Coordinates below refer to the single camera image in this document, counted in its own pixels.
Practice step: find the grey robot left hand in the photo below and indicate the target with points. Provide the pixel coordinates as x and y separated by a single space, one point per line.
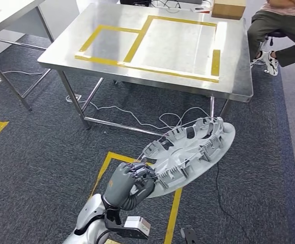
119 187

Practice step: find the grey plastic wheel hubcap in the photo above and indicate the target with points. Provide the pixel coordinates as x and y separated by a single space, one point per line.
180 156

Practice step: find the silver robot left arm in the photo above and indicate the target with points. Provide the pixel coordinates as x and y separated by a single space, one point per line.
88 215

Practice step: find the stainless steel workbench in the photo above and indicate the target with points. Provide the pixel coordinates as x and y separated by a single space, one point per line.
234 50

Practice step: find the yellow tape double rectangle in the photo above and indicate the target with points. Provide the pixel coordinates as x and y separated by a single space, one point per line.
135 43

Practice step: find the white desk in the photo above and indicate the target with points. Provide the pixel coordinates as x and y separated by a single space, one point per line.
185 6

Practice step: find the small white red box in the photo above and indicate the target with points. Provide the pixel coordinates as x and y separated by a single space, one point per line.
200 10

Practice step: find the white top steel table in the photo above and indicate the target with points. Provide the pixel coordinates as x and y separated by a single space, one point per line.
8 13

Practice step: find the brown cardboard box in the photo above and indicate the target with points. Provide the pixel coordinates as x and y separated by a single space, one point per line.
228 8

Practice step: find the person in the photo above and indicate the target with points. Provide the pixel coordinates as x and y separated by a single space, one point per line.
269 23

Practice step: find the black stool chrome base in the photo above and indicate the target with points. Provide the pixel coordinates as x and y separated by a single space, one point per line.
277 33

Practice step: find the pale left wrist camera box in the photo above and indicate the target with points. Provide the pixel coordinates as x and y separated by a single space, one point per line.
137 225

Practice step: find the robot body bracket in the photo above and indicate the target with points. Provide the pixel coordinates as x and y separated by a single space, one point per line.
187 235

